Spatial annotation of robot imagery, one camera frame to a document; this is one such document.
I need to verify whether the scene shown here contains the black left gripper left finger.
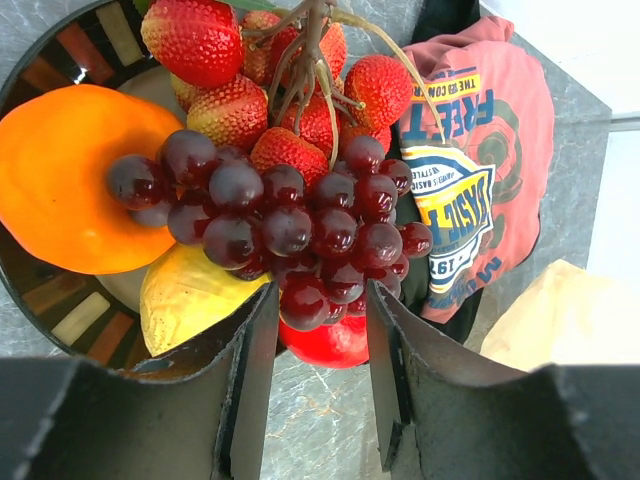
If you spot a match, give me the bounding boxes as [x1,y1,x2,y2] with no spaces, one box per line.
[1,284,278,479]

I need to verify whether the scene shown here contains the yellow pear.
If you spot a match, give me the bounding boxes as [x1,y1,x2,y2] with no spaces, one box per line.
[139,244,269,357]

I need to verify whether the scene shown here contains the red cherry tomatoes cluster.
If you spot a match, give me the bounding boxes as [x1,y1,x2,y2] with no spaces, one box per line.
[139,1,428,167]

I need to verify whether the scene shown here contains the red printed folded t-shirt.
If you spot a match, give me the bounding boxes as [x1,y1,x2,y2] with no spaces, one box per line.
[398,16,555,324]

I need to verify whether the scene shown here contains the beige banana print plastic bag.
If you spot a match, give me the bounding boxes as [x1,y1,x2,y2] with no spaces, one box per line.
[480,260,639,372]

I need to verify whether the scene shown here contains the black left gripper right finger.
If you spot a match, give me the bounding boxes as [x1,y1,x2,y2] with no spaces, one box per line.
[366,281,639,479]

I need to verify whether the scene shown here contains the orange fruit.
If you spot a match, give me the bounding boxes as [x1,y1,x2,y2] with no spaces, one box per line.
[1,84,182,275]

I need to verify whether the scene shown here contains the dark purple grape bunch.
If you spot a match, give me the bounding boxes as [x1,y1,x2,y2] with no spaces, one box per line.
[105,129,433,332]

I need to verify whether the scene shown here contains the red apple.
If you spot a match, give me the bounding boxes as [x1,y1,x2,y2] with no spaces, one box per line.
[279,315,369,369]

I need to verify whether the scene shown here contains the black fruit plate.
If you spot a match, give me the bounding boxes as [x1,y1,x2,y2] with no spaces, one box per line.
[1,1,185,369]

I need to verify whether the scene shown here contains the black folded garment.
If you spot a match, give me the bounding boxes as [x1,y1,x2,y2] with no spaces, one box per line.
[400,0,483,344]

